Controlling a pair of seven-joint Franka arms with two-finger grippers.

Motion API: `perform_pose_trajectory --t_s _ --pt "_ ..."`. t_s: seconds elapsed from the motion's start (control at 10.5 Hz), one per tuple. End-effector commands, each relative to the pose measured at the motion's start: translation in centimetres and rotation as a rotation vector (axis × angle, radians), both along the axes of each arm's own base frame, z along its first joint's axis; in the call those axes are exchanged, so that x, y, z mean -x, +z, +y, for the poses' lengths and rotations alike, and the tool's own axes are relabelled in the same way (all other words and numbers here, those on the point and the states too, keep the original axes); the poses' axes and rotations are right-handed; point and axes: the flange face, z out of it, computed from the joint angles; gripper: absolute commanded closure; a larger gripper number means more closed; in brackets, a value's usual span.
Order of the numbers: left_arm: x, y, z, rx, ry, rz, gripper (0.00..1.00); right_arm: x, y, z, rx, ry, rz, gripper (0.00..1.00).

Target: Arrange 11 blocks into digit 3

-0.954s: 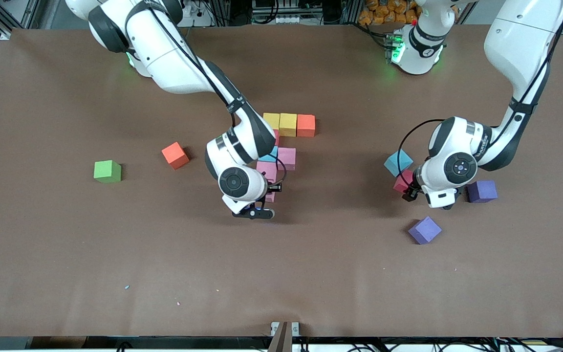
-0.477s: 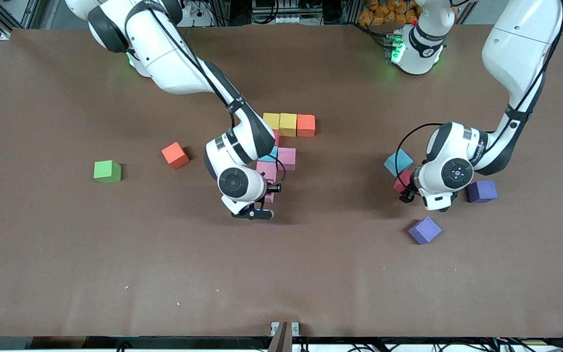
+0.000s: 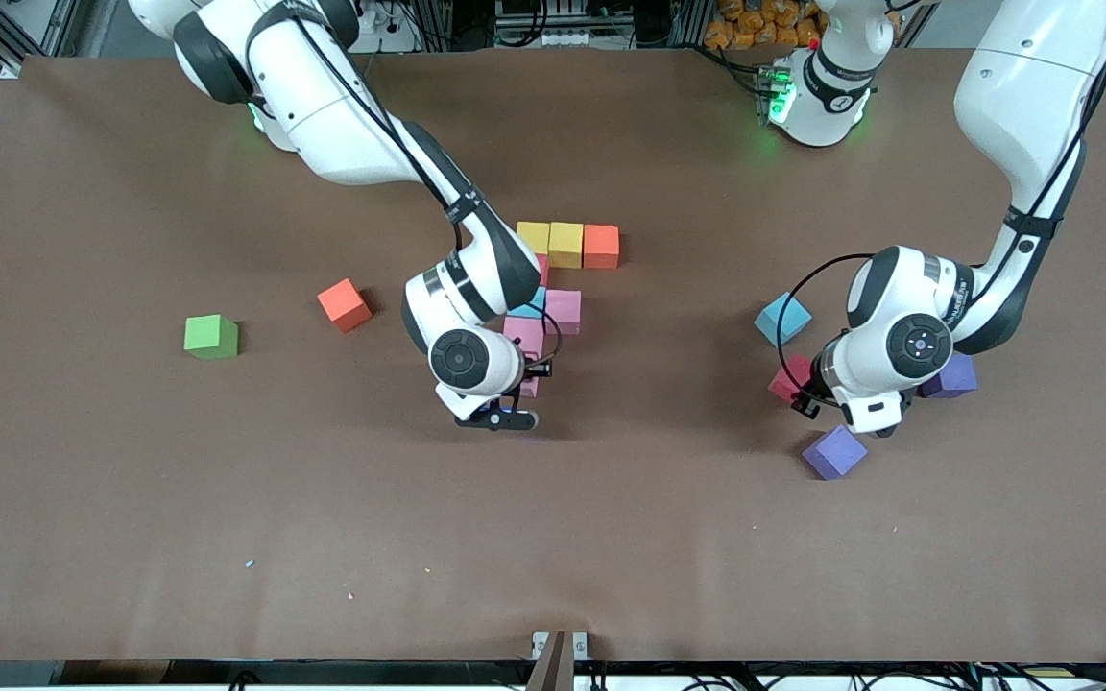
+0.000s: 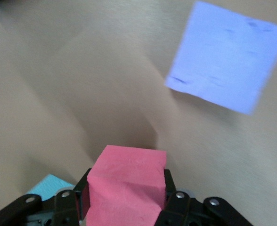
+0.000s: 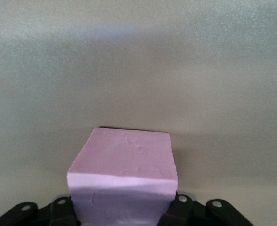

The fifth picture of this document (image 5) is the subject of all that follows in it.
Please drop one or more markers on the brown table cover sheet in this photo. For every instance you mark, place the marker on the brown table cover sheet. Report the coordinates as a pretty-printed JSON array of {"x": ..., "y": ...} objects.
[{"x": 138, "y": 70}]

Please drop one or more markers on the pink foam cube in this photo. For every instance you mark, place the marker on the pink foam cube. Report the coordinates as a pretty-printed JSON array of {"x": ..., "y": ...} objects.
[{"x": 122, "y": 164}]

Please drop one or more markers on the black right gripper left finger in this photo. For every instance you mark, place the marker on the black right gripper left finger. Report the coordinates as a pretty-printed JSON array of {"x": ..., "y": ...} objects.
[{"x": 56, "y": 212}]

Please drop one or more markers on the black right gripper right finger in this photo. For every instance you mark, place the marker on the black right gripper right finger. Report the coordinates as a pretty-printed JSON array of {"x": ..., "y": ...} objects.
[{"x": 185, "y": 212}]

